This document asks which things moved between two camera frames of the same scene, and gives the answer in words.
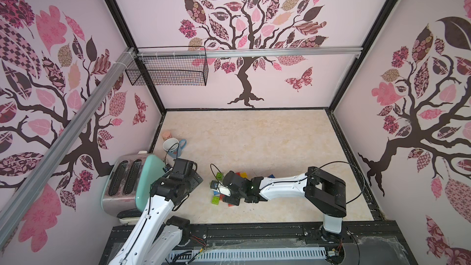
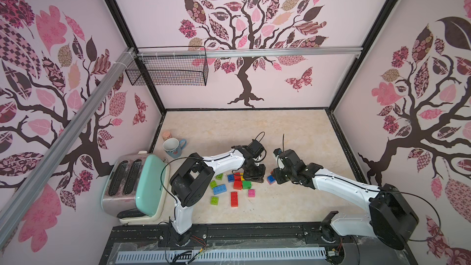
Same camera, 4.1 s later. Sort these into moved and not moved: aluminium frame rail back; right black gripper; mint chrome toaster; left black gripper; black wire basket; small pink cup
Moved: left black gripper; right black gripper
Not moved: mint chrome toaster; small pink cup; black wire basket; aluminium frame rail back
